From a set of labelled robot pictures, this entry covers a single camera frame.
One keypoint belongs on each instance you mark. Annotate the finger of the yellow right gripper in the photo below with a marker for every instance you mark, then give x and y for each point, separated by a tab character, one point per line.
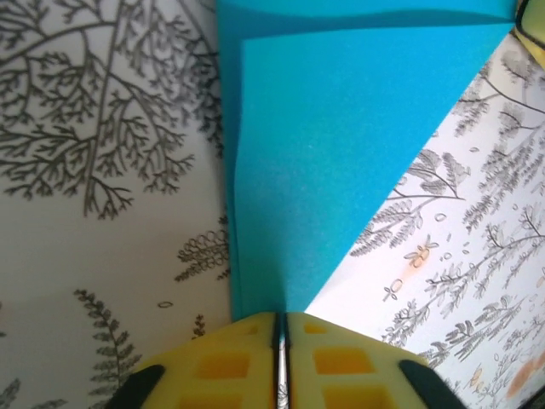
534	25

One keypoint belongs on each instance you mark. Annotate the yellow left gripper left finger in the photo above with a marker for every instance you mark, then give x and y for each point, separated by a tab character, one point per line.
221	366

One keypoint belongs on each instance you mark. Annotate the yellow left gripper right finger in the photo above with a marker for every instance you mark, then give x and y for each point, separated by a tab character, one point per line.
349	370

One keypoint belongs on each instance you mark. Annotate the blue square paper sheet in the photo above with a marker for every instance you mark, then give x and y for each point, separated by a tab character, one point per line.
332	149

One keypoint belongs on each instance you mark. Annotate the floral patterned table cover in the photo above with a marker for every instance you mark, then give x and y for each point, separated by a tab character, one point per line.
85	149

